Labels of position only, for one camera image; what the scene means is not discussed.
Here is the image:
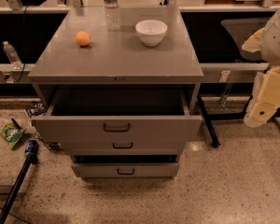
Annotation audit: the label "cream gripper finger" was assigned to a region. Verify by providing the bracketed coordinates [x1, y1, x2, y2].
[242, 28, 264, 53]

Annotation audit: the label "grey top drawer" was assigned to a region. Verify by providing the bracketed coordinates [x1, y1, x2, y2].
[32, 89, 202, 144]

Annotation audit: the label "grey drawer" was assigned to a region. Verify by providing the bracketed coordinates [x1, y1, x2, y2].
[32, 89, 202, 144]
[62, 141, 185, 156]
[72, 155, 179, 178]

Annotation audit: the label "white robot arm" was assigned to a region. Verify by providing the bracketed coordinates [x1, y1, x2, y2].
[242, 8, 280, 128]

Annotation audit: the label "grey metal drawer cabinet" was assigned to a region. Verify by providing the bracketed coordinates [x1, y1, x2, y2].
[27, 6, 205, 182]

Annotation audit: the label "grey bottom drawer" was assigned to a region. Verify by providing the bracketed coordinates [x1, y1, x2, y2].
[72, 155, 179, 178]

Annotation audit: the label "grey middle drawer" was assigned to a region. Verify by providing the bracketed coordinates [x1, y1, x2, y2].
[62, 141, 185, 156]

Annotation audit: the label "grey chair with black legs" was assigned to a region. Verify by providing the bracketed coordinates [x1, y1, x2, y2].
[197, 18, 280, 147]

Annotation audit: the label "white ceramic bowl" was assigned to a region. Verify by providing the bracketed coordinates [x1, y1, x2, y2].
[135, 20, 168, 47]

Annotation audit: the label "clear plastic water bottle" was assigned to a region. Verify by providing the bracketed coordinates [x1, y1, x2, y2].
[104, 0, 120, 31]

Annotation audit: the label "orange fruit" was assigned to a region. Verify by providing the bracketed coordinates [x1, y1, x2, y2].
[76, 31, 91, 47]

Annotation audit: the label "snack packets on floor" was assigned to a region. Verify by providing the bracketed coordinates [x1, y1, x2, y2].
[25, 102, 47, 118]

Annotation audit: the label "small bottle on ledge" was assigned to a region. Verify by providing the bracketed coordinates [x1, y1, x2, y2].
[3, 41, 22, 70]

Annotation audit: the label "black pole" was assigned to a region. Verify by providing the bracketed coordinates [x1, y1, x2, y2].
[0, 153, 37, 224]

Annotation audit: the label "green snack bag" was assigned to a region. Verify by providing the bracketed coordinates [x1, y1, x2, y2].
[0, 123, 25, 148]

